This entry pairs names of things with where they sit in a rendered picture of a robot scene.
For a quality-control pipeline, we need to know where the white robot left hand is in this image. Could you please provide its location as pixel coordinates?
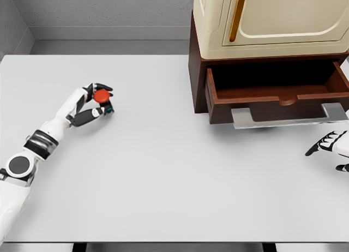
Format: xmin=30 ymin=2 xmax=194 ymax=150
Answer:
xmin=55 ymin=82 xmax=114 ymax=129

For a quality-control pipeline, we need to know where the gold cabinet door handle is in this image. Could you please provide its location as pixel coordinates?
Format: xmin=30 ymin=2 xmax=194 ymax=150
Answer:
xmin=228 ymin=0 xmax=248 ymax=43

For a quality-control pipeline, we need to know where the brown wooden drawer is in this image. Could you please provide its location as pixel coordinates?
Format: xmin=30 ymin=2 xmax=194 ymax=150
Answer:
xmin=206 ymin=61 xmax=349 ymax=125

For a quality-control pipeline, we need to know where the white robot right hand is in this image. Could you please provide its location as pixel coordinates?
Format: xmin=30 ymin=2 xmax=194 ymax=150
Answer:
xmin=305 ymin=130 xmax=349 ymax=173

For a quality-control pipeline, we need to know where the cream cabinet with door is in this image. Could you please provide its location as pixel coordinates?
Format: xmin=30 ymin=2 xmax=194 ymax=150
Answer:
xmin=192 ymin=0 xmax=349 ymax=59

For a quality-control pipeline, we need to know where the red button switch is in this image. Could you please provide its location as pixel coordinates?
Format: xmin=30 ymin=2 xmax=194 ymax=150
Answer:
xmin=93 ymin=89 xmax=115 ymax=116

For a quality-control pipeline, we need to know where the brown wooden cabinet frame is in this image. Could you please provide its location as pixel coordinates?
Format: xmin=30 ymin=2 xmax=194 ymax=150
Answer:
xmin=188 ymin=10 xmax=349 ymax=115

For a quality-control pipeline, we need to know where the silver drawer handle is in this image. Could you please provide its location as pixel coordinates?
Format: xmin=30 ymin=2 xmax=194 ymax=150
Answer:
xmin=230 ymin=103 xmax=349 ymax=130

